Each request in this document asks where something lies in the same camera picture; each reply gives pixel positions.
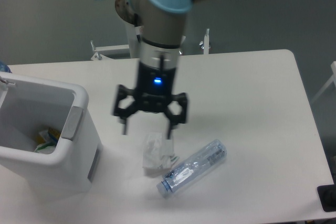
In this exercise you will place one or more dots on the black clamp on table edge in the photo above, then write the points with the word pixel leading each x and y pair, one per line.
pixel 327 197

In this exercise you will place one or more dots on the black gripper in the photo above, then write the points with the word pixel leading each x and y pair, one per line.
pixel 152 93

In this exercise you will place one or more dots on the white push-lid trash can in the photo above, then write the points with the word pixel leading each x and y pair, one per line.
pixel 30 105

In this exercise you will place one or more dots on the blue plastic item at left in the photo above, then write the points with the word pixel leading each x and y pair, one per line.
pixel 4 67

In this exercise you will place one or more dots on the trash inside the can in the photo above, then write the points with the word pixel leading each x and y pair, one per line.
pixel 47 141

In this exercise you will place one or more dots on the crumpled white paper wrapper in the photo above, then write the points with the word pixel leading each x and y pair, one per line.
pixel 158 154

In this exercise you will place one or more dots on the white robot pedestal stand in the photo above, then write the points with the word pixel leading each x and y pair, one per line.
pixel 134 28

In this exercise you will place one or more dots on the clear plastic water bottle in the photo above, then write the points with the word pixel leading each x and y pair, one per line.
pixel 192 168

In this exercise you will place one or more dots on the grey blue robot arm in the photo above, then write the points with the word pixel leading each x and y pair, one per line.
pixel 163 25

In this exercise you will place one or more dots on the white frame at right edge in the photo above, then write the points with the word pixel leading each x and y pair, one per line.
pixel 329 82

